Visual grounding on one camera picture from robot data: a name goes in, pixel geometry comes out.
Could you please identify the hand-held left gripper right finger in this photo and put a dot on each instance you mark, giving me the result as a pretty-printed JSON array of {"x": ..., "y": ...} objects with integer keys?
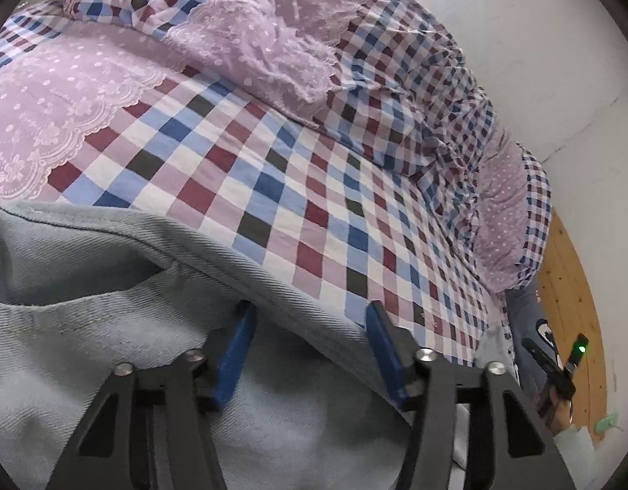
[{"x": 384, "y": 357}]

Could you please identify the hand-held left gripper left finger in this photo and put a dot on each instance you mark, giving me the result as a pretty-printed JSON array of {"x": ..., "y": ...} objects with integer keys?
[{"x": 236, "y": 355}]

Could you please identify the light blue denim pants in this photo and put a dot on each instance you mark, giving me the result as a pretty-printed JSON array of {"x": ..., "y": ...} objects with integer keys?
[{"x": 114, "y": 316}]

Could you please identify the person's right forearm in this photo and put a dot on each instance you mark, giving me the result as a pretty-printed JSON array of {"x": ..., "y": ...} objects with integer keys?
[{"x": 574, "y": 449}]

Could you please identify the person's right hand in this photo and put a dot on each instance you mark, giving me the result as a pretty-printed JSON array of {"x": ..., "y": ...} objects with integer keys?
[{"x": 559, "y": 413}]

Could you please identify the grey-blue printed pillow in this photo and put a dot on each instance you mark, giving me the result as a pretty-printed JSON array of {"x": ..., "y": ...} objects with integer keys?
[{"x": 523, "y": 316}]

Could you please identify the small green object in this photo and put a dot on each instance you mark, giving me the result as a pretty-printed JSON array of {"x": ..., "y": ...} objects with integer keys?
[{"x": 607, "y": 422}]

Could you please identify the wooden headboard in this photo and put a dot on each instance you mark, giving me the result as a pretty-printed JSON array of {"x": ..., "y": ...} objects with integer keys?
[{"x": 574, "y": 291}]

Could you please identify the checkered bed sheet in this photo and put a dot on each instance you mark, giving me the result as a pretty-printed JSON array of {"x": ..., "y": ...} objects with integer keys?
[{"x": 273, "y": 199}]

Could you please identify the checkered quilt with purple lace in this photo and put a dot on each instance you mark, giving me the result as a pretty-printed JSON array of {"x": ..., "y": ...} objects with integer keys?
[{"x": 293, "y": 25}]

